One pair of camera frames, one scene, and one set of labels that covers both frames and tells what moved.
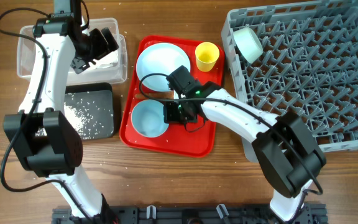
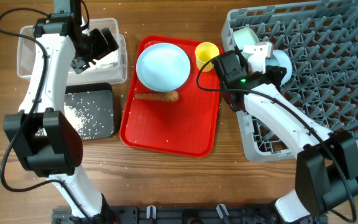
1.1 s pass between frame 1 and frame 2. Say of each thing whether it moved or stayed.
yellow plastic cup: stayed
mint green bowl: stayed
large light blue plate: stayed
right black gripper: moved
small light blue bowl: moved
